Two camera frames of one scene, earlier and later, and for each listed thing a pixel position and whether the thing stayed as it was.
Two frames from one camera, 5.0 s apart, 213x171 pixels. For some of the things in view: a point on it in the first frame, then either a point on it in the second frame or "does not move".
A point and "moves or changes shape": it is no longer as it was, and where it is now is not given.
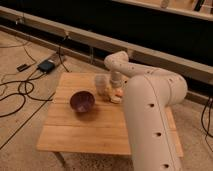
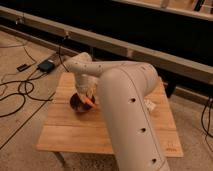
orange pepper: (119, 92) moves or changes shape
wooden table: (100, 131) does not move
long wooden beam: (191, 69) does not move
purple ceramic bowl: (82, 101) does not move
